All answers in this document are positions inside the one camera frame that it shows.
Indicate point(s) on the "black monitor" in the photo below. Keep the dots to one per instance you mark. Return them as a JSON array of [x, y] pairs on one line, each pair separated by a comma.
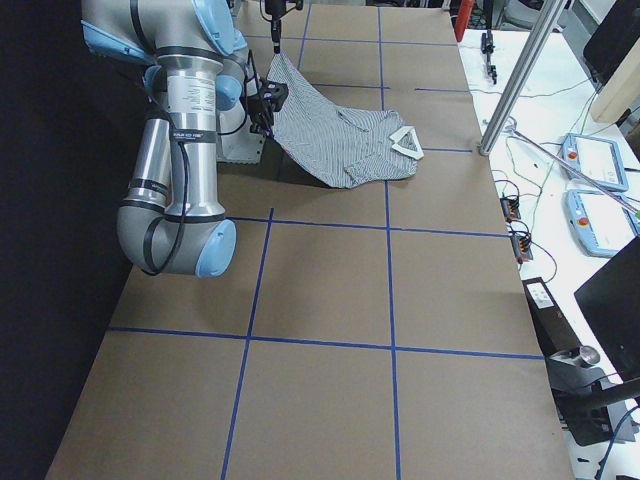
[[609, 302]]

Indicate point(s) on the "orange black connector board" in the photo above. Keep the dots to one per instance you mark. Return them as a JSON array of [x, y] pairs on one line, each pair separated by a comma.
[[510, 207]]

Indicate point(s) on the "black power adapter box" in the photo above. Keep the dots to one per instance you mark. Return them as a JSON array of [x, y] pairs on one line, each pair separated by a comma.
[[553, 331]]

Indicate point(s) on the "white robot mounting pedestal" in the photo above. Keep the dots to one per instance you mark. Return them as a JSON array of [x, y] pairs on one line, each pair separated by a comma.
[[236, 143]]

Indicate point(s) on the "lower blue teach pendant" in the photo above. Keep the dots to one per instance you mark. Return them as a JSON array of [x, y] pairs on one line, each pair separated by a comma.
[[600, 226]]

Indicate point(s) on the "aluminium frame post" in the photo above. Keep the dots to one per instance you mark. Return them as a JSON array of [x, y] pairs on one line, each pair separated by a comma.
[[541, 17]]

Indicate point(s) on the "upper blue teach pendant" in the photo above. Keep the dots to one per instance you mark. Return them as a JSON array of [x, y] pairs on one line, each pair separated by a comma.
[[597, 158]]

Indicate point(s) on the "blue white striped polo shirt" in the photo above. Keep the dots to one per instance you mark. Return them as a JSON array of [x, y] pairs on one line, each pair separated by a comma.
[[342, 147]]

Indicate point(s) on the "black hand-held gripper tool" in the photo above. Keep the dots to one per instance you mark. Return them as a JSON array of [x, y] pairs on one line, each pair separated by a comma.
[[487, 41]]

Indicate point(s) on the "blue teach pendant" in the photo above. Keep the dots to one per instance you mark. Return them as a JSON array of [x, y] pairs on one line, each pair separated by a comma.
[[597, 158], [600, 226]]

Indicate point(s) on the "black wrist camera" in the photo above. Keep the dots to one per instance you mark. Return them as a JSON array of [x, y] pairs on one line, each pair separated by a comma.
[[273, 95]]

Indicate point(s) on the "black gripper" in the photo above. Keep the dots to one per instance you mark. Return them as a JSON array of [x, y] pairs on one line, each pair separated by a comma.
[[274, 30], [261, 113]]

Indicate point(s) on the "red cylinder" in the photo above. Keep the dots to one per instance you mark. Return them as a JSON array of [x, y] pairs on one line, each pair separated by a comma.
[[462, 19]]

